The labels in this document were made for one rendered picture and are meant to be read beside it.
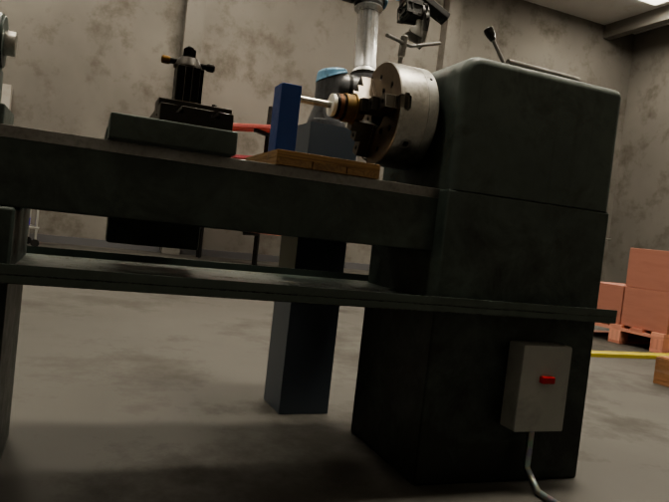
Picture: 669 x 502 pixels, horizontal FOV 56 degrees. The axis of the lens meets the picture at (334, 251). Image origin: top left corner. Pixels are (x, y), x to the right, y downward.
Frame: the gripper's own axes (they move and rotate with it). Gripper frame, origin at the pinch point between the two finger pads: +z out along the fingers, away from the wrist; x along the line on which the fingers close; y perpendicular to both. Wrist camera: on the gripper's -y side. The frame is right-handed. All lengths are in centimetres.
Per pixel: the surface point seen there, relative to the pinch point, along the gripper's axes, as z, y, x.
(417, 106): 29.3, 9.2, 13.1
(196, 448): 127, 55, -44
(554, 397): 109, -42, 3
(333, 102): 26.3, 30.2, -0.1
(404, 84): 23.4, 13.5, 13.3
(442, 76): 16.1, -0.9, 10.5
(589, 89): 16, -46, 23
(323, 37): -550, -262, -815
